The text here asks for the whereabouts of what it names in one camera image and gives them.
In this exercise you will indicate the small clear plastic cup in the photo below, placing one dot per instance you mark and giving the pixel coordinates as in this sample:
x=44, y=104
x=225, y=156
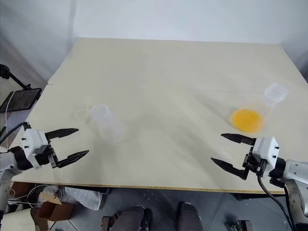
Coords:
x=106, y=122

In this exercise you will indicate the brown cardboard box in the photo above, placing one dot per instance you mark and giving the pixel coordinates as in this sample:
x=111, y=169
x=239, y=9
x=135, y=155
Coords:
x=54, y=208

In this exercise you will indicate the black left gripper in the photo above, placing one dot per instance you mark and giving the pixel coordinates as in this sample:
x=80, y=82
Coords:
x=43, y=157

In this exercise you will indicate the brown metal bracket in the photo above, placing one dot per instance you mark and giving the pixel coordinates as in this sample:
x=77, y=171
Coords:
x=107, y=222
x=241, y=225

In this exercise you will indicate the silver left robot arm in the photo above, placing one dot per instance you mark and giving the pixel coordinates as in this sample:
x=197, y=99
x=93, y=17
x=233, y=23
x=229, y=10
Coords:
x=7, y=162

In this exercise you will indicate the white foam sheet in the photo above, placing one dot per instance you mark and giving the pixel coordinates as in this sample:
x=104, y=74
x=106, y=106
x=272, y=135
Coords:
x=84, y=197

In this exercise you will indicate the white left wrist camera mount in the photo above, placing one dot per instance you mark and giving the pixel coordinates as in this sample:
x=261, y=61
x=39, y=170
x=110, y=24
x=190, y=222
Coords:
x=32, y=142

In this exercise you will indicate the black table frame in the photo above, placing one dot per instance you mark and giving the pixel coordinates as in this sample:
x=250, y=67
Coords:
x=260, y=195

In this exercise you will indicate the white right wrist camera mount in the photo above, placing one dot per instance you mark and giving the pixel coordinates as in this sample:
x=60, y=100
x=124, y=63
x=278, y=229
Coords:
x=267, y=146

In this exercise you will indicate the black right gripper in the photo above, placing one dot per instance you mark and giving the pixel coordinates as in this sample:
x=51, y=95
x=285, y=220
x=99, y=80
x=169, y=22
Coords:
x=257, y=164

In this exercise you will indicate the dark rounded shape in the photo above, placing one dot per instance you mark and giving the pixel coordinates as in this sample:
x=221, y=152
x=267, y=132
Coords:
x=190, y=216
x=131, y=219

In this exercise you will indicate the black tripod stand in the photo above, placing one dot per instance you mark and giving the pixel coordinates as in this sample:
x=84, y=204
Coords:
x=14, y=78

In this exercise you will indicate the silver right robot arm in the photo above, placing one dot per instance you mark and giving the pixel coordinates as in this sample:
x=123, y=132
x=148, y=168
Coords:
x=297, y=173

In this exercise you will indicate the large clear cup orange liquid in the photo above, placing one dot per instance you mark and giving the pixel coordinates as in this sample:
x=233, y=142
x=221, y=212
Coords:
x=247, y=120

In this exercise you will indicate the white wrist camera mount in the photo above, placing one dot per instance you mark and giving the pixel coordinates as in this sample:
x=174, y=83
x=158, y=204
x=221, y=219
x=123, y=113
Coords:
x=32, y=142
x=267, y=146

